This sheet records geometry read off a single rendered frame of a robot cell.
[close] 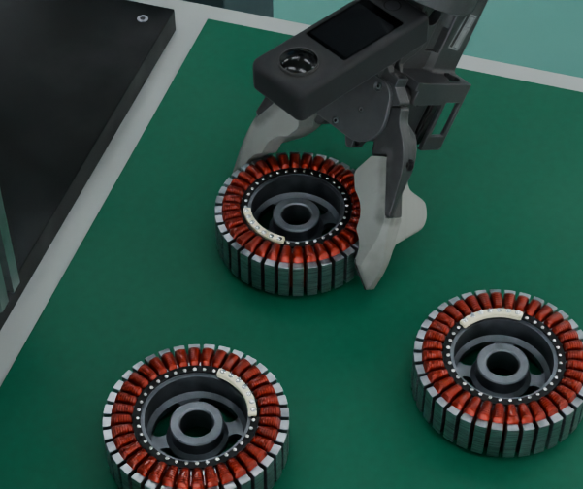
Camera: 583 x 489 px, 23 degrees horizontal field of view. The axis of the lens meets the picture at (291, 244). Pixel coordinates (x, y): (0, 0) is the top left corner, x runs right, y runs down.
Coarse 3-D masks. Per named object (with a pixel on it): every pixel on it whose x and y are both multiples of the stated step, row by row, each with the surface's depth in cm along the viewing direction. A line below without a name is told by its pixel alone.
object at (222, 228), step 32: (256, 160) 100; (288, 160) 99; (320, 160) 99; (224, 192) 98; (256, 192) 98; (288, 192) 100; (320, 192) 99; (352, 192) 97; (224, 224) 96; (256, 224) 95; (288, 224) 96; (320, 224) 98; (352, 224) 95; (224, 256) 96; (256, 256) 94; (288, 256) 93; (320, 256) 93; (352, 256) 94; (288, 288) 94; (320, 288) 95
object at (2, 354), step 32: (160, 0) 118; (192, 32) 115; (288, 32) 115; (160, 64) 112; (480, 64) 112; (160, 96) 110; (128, 128) 107; (96, 192) 103; (64, 224) 100; (64, 256) 98; (32, 288) 96; (32, 320) 94; (0, 352) 92; (0, 384) 91
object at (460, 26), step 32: (416, 0) 89; (448, 0) 89; (480, 0) 94; (448, 32) 94; (416, 64) 94; (448, 64) 96; (352, 96) 92; (384, 96) 91; (416, 96) 92; (448, 96) 95; (352, 128) 93; (416, 128) 97; (448, 128) 97
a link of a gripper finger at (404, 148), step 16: (400, 112) 91; (384, 128) 91; (400, 128) 91; (384, 144) 92; (400, 144) 91; (416, 144) 92; (400, 160) 91; (400, 176) 91; (400, 192) 92; (400, 208) 93
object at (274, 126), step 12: (276, 108) 97; (264, 120) 98; (276, 120) 98; (288, 120) 97; (312, 120) 97; (252, 132) 99; (264, 132) 98; (276, 132) 98; (288, 132) 97; (300, 132) 97; (252, 144) 99; (264, 144) 98; (276, 144) 99; (240, 156) 100; (252, 156) 99; (240, 168) 100
